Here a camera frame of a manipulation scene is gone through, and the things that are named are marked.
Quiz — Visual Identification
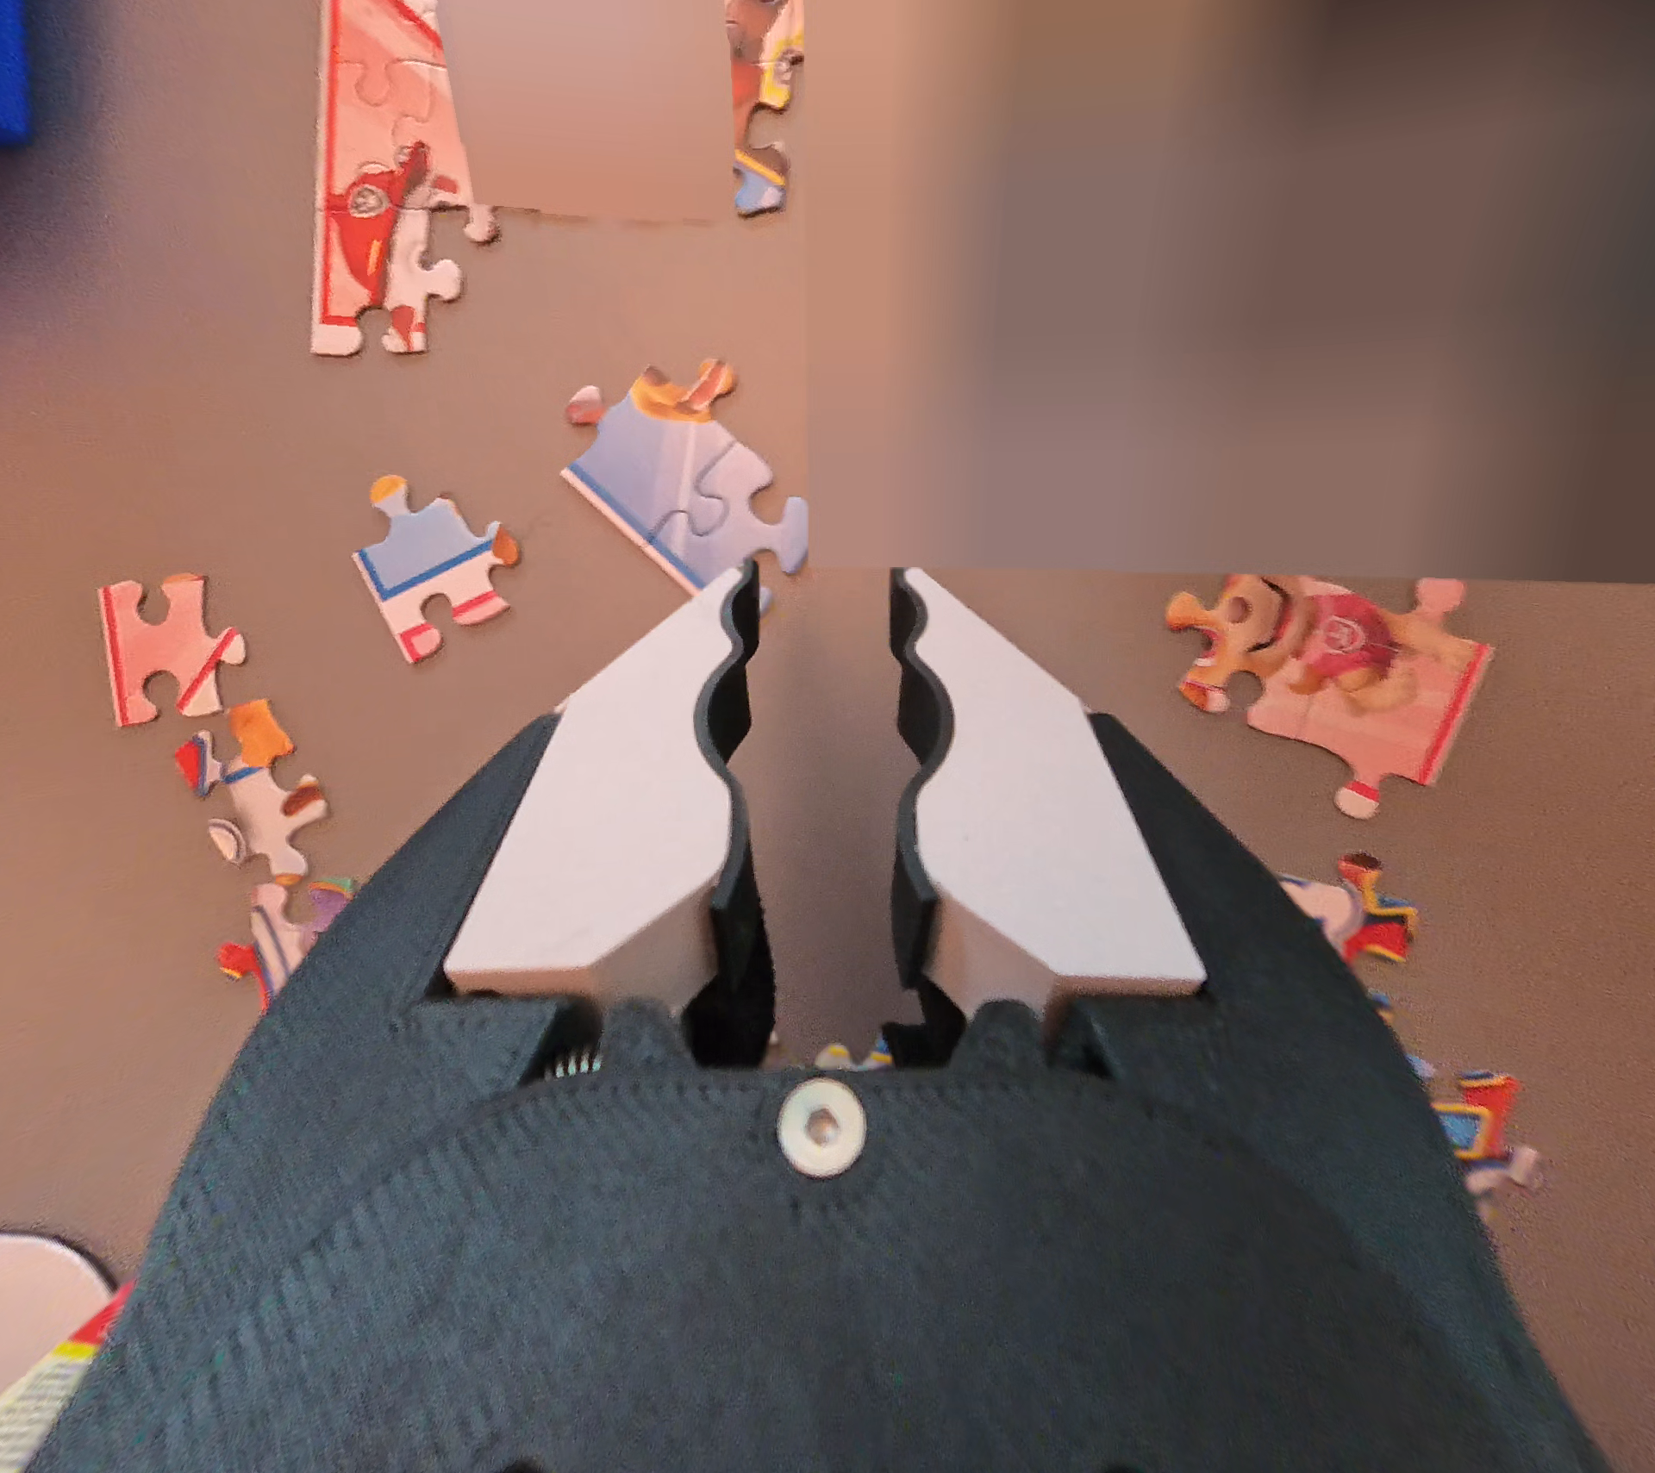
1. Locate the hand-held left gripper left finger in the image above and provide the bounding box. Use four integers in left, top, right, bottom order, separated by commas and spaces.
440, 561, 777, 1069

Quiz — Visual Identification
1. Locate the white orange puzzle piece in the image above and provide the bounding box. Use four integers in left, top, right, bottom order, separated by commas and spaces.
174, 697, 331, 887

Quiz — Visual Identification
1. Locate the red border dog puzzle section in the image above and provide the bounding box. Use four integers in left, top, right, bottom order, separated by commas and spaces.
310, 0, 803, 359

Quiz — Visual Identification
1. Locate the colourful puzzle box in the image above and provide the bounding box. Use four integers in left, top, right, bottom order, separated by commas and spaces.
0, 1233, 138, 1473

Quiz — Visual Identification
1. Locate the grey desk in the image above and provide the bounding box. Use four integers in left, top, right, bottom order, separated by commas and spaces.
0, 0, 1655, 1468

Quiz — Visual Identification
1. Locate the purple teal striped puzzle piece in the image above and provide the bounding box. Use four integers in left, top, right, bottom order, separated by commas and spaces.
215, 876, 364, 1009

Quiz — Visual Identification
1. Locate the red blue logo puzzle section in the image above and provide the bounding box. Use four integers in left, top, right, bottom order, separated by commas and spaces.
1277, 852, 1424, 971

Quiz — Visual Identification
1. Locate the pink dog puzzle piece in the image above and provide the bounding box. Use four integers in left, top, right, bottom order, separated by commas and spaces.
1164, 574, 1498, 819

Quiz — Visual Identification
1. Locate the blue white red striped puzzle piece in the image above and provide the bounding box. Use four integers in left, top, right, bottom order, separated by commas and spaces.
352, 473, 522, 666

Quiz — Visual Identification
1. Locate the pink red striped puzzle piece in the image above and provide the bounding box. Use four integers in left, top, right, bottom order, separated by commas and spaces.
97, 574, 250, 728

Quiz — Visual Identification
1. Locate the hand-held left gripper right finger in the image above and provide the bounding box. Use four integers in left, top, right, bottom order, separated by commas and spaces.
890, 566, 1212, 1069

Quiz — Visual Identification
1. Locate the light blue sky puzzle section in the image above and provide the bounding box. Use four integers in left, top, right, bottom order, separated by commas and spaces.
559, 359, 810, 595

